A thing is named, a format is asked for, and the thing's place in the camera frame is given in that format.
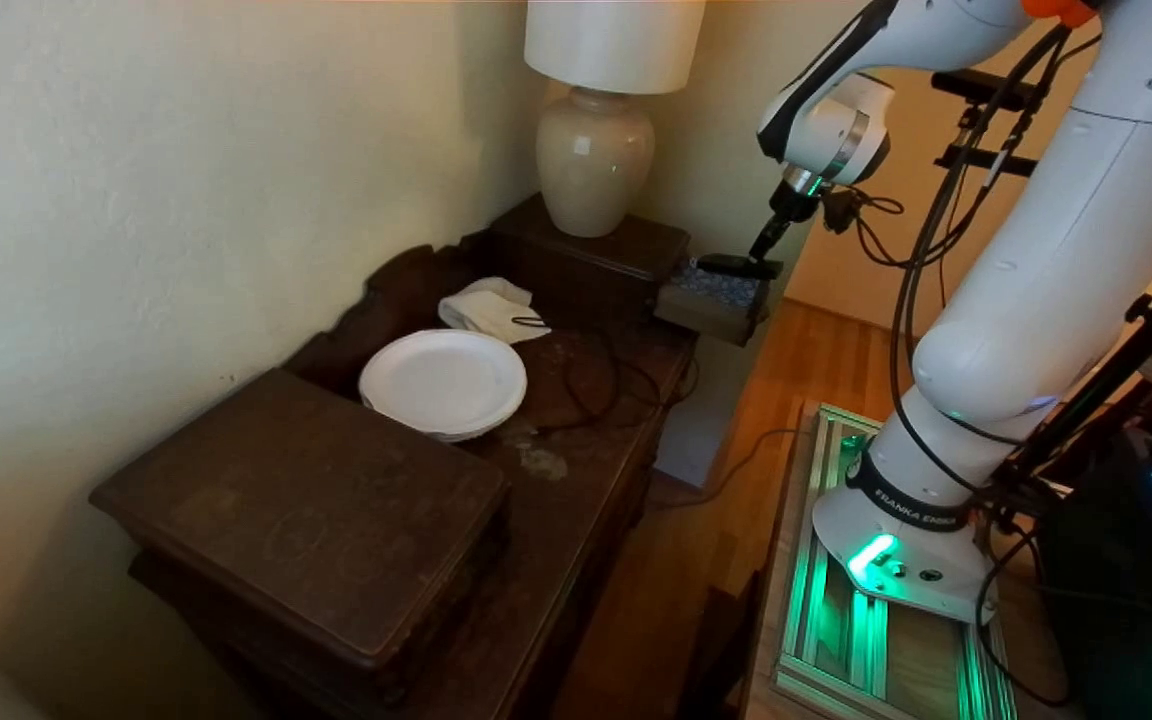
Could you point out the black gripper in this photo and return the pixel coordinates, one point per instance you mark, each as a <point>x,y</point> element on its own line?
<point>789,206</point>

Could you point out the robot base platform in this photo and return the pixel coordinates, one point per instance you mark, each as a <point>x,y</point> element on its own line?
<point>839,638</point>

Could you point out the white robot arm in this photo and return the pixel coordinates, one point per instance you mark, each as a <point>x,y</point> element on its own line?
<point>1041,303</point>

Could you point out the open drawer with floral liner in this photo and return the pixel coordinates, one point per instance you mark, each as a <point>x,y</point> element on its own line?
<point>715,303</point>

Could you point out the raised wooden drawer unit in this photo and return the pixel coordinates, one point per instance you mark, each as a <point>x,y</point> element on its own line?
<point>606,282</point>

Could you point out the dark wooden dresser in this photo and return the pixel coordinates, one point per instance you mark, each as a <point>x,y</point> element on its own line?
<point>579,465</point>

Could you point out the white lamp shade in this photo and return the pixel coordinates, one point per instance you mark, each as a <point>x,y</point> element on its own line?
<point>613,46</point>

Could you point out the cream crumpled cloth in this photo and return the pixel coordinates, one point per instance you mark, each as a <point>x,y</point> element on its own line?
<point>494,304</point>

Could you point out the white paper plate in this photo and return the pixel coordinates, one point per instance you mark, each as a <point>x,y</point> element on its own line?
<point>444,380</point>

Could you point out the dark wooden box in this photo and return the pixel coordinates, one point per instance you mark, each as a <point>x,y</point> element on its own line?
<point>314,542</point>

